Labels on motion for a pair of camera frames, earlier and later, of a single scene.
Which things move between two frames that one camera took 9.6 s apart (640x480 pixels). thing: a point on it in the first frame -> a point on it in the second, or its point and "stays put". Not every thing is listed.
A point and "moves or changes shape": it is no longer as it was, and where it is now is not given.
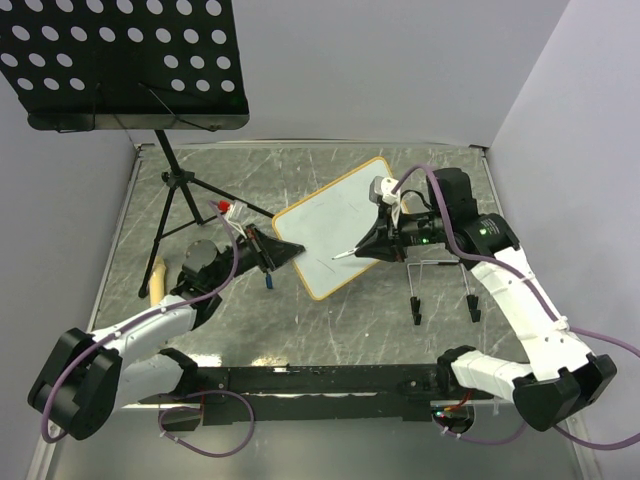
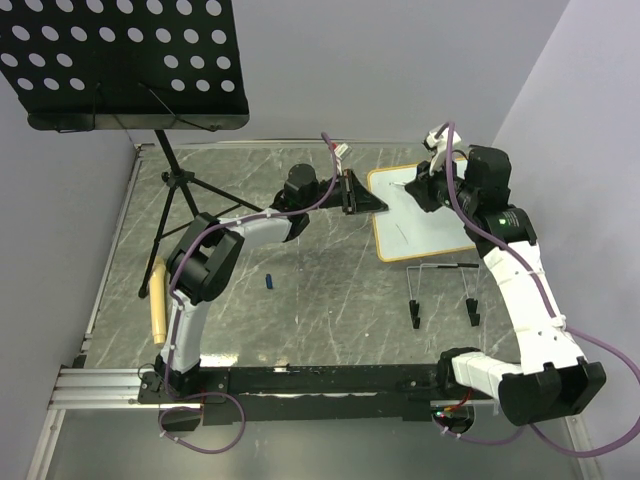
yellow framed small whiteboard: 332,222 moves or changes shape
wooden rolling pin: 157,280 stays put
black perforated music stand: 130,66 stays put
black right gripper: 380,243 -> 421,188
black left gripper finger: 276,251 -> 362,200
